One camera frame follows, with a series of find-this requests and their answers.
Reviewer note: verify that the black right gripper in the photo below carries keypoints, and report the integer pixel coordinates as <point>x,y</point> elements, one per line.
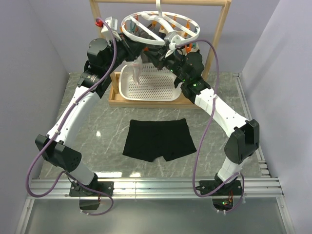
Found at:
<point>162,60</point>

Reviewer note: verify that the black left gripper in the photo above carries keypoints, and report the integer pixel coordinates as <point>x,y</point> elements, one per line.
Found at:
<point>133,49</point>

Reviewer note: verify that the white round clip hanger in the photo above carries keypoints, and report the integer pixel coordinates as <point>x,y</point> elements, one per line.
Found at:
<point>151,27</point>

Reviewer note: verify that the black boxer underwear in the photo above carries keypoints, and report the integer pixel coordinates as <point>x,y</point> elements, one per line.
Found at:
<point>149,140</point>

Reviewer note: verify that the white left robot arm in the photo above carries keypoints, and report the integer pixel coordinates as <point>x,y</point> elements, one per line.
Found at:
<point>56,146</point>

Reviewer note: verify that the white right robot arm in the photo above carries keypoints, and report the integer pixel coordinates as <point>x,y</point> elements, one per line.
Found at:
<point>243,135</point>

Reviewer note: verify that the grey striped hanging underwear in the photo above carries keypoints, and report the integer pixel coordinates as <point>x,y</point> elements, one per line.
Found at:
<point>152,54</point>

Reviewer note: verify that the pink white hanging underwear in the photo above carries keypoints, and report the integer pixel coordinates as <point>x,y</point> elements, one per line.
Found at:
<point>136,67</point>

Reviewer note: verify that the black hanging underwear white band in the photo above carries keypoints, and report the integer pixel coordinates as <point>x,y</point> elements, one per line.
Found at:
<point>195,47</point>

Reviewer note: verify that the white perforated plastic basket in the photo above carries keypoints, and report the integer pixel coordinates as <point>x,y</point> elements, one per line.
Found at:
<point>154,84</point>

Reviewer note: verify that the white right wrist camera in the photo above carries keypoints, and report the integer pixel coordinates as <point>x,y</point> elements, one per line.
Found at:
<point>174,39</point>

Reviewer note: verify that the wooden hanger rack frame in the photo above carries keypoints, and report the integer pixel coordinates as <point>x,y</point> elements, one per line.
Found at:
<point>115,98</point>

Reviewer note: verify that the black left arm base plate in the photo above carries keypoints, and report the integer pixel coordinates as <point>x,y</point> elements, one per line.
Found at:
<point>94,189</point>

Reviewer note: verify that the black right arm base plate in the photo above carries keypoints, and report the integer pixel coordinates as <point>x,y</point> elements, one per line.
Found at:
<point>232,188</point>

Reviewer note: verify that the aluminium mounting rail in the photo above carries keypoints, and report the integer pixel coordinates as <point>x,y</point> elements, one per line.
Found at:
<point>157,188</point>

